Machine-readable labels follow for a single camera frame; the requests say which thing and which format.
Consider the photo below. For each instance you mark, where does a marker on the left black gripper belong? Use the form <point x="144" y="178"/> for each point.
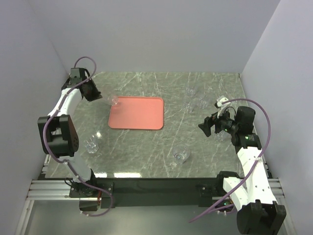
<point x="96" y="95"/>

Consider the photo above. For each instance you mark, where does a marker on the clear round glass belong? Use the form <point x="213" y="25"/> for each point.
<point x="181" y="153"/>

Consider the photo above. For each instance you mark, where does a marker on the pink plastic tray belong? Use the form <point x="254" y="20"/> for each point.
<point x="137" y="113"/>

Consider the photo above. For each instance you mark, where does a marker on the aluminium frame rail front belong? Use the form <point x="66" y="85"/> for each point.
<point x="55" y="190"/>

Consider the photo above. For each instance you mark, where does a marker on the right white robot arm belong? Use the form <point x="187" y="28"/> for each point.
<point x="258" y="212"/>

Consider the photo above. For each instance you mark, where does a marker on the clear faceted glass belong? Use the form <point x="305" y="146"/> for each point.
<point x="112" y="99"/>
<point x="91" y="144"/>

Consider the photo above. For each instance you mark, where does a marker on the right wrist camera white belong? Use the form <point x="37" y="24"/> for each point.
<point x="220" y="101"/>

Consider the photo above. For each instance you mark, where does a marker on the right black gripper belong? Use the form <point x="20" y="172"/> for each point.
<point x="209" y="121"/>

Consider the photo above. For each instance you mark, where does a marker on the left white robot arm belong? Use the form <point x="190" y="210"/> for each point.
<point x="58" y="135"/>

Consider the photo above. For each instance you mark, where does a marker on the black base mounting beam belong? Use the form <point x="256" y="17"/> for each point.
<point x="139" y="192"/>

